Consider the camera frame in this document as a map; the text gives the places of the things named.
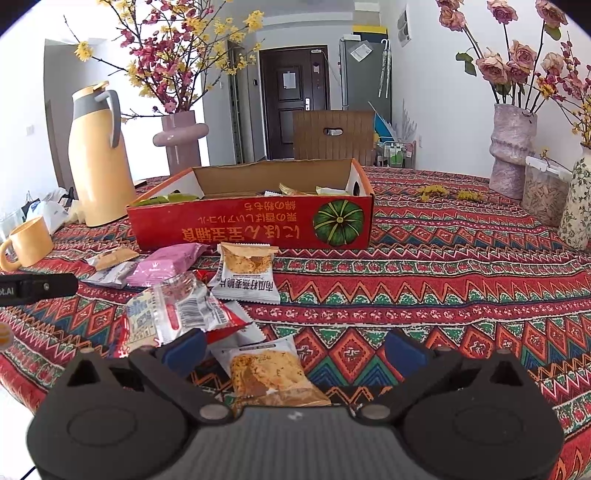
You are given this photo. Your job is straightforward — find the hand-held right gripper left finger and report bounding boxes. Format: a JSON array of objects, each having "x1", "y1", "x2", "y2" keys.
[{"x1": 65, "y1": 328, "x2": 234, "y2": 426}]

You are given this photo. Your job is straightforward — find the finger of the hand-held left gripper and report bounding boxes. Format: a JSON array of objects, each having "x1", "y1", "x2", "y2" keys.
[{"x1": 21, "y1": 273, "x2": 79, "y2": 303}]

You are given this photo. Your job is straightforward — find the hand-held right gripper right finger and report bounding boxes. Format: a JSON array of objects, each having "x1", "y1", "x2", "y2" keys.
[{"x1": 359, "y1": 329, "x2": 527, "y2": 426}]

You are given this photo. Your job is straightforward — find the red blue snack packet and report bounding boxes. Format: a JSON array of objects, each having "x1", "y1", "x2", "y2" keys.
[{"x1": 111, "y1": 272, "x2": 269, "y2": 359}]

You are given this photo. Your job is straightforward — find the clear biscuit packet foreground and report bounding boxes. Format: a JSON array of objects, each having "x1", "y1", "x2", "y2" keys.
[{"x1": 211, "y1": 336, "x2": 332, "y2": 409}]

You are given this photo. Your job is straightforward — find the pink snack packet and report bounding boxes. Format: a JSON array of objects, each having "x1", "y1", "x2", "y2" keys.
[{"x1": 126, "y1": 244, "x2": 208, "y2": 288}]

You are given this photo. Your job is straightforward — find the white oat crisp packet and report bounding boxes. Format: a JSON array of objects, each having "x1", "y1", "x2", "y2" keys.
[{"x1": 208, "y1": 242, "x2": 281, "y2": 304}]

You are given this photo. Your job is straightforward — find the red cardboard box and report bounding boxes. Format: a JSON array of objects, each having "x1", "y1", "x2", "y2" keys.
[{"x1": 126, "y1": 158, "x2": 376, "y2": 252}]

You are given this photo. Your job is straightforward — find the lime green snack packet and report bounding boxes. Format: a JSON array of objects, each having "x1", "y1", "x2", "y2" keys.
[{"x1": 134, "y1": 193, "x2": 202, "y2": 206}]

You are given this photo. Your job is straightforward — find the yellow cup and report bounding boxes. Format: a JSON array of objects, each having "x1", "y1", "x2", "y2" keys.
[{"x1": 0, "y1": 216, "x2": 55, "y2": 273}]

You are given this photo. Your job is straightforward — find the white silver snack packet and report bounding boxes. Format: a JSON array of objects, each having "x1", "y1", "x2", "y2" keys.
[{"x1": 81, "y1": 261, "x2": 139, "y2": 290}]

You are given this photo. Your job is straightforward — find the small cracker snack packet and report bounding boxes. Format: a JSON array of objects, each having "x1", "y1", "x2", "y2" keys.
[{"x1": 87, "y1": 248, "x2": 139, "y2": 271}]

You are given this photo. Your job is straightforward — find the white plastic bags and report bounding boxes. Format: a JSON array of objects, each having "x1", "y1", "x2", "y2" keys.
[{"x1": 0, "y1": 187, "x2": 81, "y2": 232}]

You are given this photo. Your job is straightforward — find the yellow thermos jug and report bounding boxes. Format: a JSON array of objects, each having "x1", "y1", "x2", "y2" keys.
[{"x1": 68, "y1": 82, "x2": 137, "y2": 228}]

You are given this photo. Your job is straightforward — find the fallen yellow flowers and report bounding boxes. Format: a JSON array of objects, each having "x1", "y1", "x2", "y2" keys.
[{"x1": 416, "y1": 184, "x2": 485, "y2": 203}]

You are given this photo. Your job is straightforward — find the small rack with bottles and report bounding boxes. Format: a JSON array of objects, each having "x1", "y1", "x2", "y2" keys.
[{"x1": 375, "y1": 140, "x2": 416, "y2": 168}]

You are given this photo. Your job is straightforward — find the clear seed container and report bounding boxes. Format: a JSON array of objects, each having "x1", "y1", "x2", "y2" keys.
[{"x1": 522, "y1": 155, "x2": 573, "y2": 228}]

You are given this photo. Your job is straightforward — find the white dried pampas grass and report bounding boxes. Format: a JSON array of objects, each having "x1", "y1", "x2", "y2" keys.
[{"x1": 367, "y1": 99, "x2": 419, "y2": 144}]

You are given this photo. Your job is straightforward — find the purple textured vase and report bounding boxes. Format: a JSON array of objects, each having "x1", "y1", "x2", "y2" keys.
[{"x1": 488, "y1": 104, "x2": 539, "y2": 200}]

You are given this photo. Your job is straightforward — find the speckled floral vase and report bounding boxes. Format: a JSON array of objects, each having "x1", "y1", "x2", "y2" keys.
[{"x1": 558, "y1": 148, "x2": 591, "y2": 252}]

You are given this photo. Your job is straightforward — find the pink yellow blossom branches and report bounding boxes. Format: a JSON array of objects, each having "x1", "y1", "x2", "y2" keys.
[{"x1": 62, "y1": 0, "x2": 266, "y2": 117}]

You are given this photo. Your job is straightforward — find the dark brown door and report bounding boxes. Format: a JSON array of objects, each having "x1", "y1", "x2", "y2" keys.
[{"x1": 259, "y1": 46, "x2": 331, "y2": 160}]

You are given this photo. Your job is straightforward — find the grey refrigerator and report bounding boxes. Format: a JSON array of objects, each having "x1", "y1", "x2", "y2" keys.
[{"x1": 339, "y1": 34, "x2": 393, "y2": 114}]

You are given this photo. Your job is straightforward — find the white folded umbrella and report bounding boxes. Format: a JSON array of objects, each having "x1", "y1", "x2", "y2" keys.
[{"x1": 378, "y1": 39, "x2": 392, "y2": 99}]

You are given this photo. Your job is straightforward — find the yellow red berry branches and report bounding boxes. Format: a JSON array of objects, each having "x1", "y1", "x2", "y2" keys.
[{"x1": 536, "y1": 41, "x2": 591, "y2": 148}]

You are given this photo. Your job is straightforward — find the dusty pink roses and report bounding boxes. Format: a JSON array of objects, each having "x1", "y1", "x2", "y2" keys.
[{"x1": 434, "y1": 0, "x2": 583, "y2": 112}]

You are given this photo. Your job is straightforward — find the pink ring vase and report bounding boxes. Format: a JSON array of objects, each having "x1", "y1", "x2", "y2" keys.
[{"x1": 153, "y1": 111, "x2": 209, "y2": 176}]

